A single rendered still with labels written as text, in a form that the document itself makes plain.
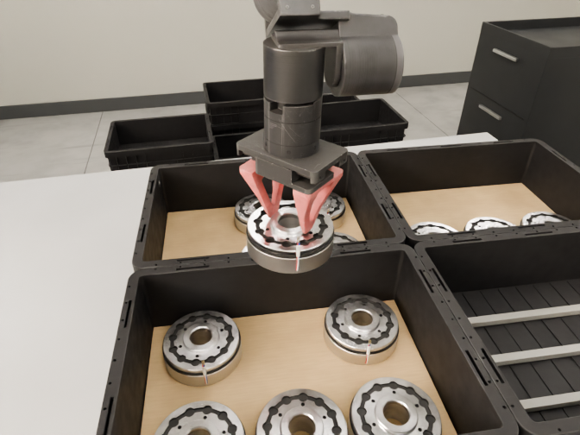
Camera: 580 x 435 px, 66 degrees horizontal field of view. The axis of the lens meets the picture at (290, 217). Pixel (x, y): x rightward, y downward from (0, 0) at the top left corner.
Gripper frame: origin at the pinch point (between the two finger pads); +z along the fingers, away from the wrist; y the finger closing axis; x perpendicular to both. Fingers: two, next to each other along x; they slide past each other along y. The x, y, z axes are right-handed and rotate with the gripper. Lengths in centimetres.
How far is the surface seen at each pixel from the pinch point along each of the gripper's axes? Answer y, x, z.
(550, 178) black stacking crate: -21, -60, 15
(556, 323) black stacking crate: -30.5, -26.0, 20.4
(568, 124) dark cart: -15, -176, 44
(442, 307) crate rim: -17.5, -8.4, 10.7
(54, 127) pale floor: 290, -109, 108
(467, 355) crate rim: -22.3, -3.1, 10.6
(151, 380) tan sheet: 10.0, 16.1, 21.4
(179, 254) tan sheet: 26.3, -3.6, 21.5
